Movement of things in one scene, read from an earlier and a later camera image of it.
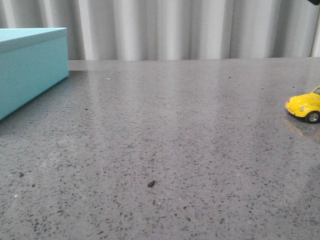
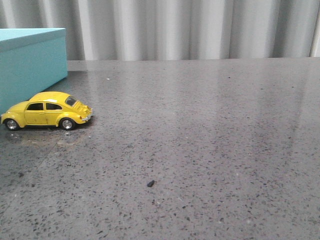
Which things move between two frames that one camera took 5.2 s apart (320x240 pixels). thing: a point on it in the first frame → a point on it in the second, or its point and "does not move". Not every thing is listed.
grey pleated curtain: x=169 y=29 does not move
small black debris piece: x=151 y=183 does not move
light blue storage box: x=31 y=60 does not move
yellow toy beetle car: x=306 y=105 → x=48 y=108
